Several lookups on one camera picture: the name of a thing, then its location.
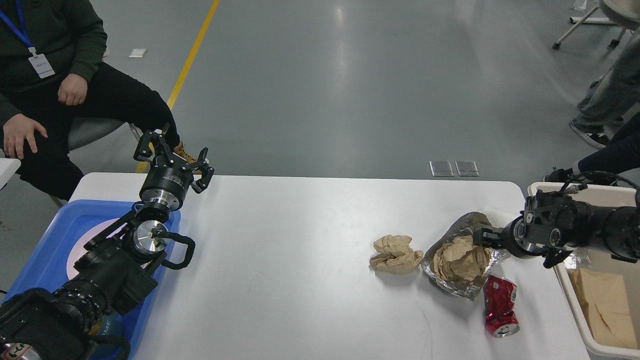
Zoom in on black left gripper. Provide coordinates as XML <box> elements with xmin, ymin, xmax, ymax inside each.
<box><xmin>133</xmin><ymin>123</ymin><xmax>215</xmax><ymax>208</ymax></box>

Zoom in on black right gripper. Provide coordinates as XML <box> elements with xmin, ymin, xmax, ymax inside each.
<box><xmin>472</xmin><ymin>216</ymin><xmax>541</xmax><ymax>259</ymax></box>

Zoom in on foil with paper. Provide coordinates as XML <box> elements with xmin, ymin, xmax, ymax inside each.
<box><xmin>420</xmin><ymin>211</ymin><xmax>511</xmax><ymax>301</ymax></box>

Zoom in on red foil wrapper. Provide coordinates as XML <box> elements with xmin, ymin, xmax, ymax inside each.
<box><xmin>484</xmin><ymin>275</ymin><xmax>520</xmax><ymax>338</ymax></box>

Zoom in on pink plate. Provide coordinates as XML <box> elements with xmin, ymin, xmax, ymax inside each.
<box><xmin>65</xmin><ymin>218</ymin><xmax>126</xmax><ymax>279</ymax></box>

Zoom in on brown paper bag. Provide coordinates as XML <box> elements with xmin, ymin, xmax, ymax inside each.
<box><xmin>567</xmin><ymin>268</ymin><xmax>638</xmax><ymax>350</ymax></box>

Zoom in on grey-blue mug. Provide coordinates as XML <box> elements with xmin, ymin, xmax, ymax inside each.
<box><xmin>95</xmin><ymin>310</ymin><xmax>124</xmax><ymax>337</ymax></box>

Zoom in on white cup sideways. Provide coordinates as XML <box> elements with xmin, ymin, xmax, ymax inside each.
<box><xmin>480</xmin><ymin>205</ymin><xmax>522</xmax><ymax>228</ymax></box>

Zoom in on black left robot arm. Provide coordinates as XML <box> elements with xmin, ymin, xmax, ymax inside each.
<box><xmin>0</xmin><ymin>129</ymin><xmax>215</xmax><ymax>360</ymax></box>

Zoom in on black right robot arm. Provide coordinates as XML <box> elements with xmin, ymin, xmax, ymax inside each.
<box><xmin>472</xmin><ymin>171</ymin><xmax>639</xmax><ymax>269</ymax></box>

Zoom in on brown shoe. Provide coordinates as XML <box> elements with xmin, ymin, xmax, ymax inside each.
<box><xmin>173</xmin><ymin>142</ymin><xmax>198</xmax><ymax>164</ymax></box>

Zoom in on floor outlet plate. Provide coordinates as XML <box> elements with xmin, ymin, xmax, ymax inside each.
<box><xmin>429</xmin><ymin>161</ymin><xmax>455</xmax><ymax>177</ymax></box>
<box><xmin>455</xmin><ymin>161</ymin><xmax>480</xmax><ymax>177</ymax></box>

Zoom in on grey office chair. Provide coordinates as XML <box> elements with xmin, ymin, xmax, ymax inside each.
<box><xmin>67</xmin><ymin>117</ymin><xmax>125</xmax><ymax>152</ymax></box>

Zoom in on beige waste bin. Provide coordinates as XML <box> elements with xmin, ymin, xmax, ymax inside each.
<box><xmin>527</xmin><ymin>182</ymin><xmax>640</xmax><ymax>360</ymax></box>

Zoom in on dark seated person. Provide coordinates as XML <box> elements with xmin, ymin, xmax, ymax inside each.
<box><xmin>0</xmin><ymin>0</ymin><xmax>182</xmax><ymax>201</ymax></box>

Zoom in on person in black clothes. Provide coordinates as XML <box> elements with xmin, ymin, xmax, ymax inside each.
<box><xmin>542</xmin><ymin>112</ymin><xmax>640</xmax><ymax>186</ymax></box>

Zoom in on blue plastic tray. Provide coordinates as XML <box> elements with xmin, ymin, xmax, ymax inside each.
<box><xmin>1</xmin><ymin>200</ymin><xmax>156</xmax><ymax>360</ymax></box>

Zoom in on white side table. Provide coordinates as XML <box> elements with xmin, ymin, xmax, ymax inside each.
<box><xmin>0</xmin><ymin>157</ymin><xmax>21</xmax><ymax>191</ymax></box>

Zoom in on person in blue jeans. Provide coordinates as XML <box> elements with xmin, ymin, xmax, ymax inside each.
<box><xmin>570</xmin><ymin>27</ymin><xmax>640</xmax><ymax>150</ymax></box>

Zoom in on white rolling stand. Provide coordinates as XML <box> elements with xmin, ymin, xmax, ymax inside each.
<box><xmin>552</xmin><ymin>0</ymin><xmax>626</xmax><ymax>50</ymax></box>

